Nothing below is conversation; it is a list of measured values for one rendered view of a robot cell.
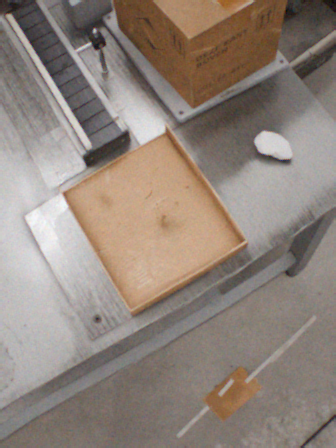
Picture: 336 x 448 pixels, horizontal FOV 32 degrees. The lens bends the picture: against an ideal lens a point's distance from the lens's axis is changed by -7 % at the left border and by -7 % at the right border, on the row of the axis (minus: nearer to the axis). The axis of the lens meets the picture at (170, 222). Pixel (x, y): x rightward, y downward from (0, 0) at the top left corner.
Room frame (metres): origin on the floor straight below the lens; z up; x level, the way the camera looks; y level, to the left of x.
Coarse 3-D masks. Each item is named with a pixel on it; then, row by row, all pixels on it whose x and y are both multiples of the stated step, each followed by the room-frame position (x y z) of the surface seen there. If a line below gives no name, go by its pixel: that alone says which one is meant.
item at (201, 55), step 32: (128, 0) 0.84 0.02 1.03; (160, 0) 0.74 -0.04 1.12; (192, 0) 0.73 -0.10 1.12; (224, 0) 0.72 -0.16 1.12; (256, 0) 0.71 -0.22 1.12; (128, 32) 0.86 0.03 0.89; (160, 32) 0.73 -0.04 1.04; (192, 32) 0.66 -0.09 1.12; (224, 32) 0.68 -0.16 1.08; (256, 32) 0.72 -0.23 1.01; (160, 64) 0.75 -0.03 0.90; (192, 64) 0.65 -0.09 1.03; (224, 64) 0.68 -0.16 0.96; (256, 64) 0.72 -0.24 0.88; (192, 96) 0.65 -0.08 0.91
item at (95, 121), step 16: (16, 16) 0.97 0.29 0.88; (32, 16) 0.96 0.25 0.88; (32, 32) 0.92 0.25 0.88; (48, 32) 0.91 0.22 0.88; (48, 48) 0.86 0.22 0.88; (64, 48) 0.85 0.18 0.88; (48, 64) 0.82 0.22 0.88; (64, 64) 0.81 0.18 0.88; (64, 80) 0.76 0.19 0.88; (80, 80) 0.75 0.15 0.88; (64, 96) 0.72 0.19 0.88; (80, 96) 0.71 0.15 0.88; (96, 96) 0.70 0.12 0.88; (80, 112) 0.67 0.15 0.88; (96, 112) 0.66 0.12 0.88; (96, 128) 0.62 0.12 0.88; (112, 128) 0.61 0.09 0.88; (96, 144) 0.58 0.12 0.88
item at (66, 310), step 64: (0, 64) 0.88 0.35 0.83; (128, 64) 0.81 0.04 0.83; (0, 128) 0.70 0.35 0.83; (128, 128) 0.63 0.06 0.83; (192, 128) 0.61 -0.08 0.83; (256, 128) 0.59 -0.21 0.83; (320, 128) 0.57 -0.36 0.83; (0, 192) 0.54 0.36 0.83; (256, 192) 0.44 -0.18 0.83; (320, 192) 0.42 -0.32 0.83; (0, 256) 0.39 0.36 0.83; (64, 256) 0.37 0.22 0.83; (256, 256) 0.31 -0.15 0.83; (0, 320) 0.26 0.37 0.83; (64, 320) 0.24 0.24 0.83; (128, 320) 0.23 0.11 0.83; (0, 384) 0.13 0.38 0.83
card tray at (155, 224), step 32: (128, 160) 0.55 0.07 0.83; (160, 160) 0.54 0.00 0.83; (192, 160) 0.52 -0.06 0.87; (64, 192) 0.51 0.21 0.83; (96, 192) 0.50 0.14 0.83; (128, 192) 0.48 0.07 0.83; (160, 192) 0.47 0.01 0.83; (192, 192) 0.46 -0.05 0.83; (96, 224) 0.43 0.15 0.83; (128, 224) 0.42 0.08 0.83; (160, 224) 0.41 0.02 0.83; (192, 224) 0.40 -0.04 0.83; (224, 224) 0.39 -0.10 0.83; (96, 256) 0.35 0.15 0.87; (128, 256) 0.35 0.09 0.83; (160, 256) 0.34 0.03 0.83; (192, 256) 0.33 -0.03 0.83; (224, 256) 0.31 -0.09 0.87; (128, 288) 0.29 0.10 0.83; (160, 288) 0.28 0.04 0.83
